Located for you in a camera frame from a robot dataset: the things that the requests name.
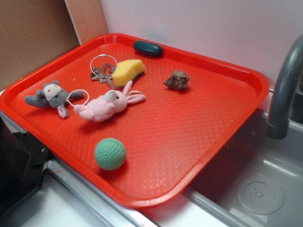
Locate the silver keys on ring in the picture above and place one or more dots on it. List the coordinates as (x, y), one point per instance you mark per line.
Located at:
(104, 73)

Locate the dark green oval soap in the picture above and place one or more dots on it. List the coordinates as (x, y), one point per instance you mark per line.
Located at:
(147, 48)

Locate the grey faucet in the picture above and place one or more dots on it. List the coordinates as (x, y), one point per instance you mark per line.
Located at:
(287, 99)

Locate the grey plush hippo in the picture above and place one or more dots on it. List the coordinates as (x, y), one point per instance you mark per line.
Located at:
(53, 96)

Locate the yellow sponge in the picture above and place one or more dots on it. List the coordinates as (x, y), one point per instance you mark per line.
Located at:
(126, 71)

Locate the grey sink basin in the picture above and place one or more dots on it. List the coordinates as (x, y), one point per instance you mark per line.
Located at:
(254, 181)

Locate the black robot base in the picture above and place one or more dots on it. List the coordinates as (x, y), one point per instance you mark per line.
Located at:
(23, 161)

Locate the red plastic tray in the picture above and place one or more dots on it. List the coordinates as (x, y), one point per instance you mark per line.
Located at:
(168, 138)

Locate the pink plush bunny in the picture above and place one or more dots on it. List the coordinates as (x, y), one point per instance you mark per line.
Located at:
(112, 102)

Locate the brown cardboard panel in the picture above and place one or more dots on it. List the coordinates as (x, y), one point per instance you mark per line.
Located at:
(35, 32)

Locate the brown rock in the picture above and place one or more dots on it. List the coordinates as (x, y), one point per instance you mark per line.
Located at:
(177, 81)

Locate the green textured ball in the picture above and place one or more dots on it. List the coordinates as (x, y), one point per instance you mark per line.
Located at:
(110, 154)

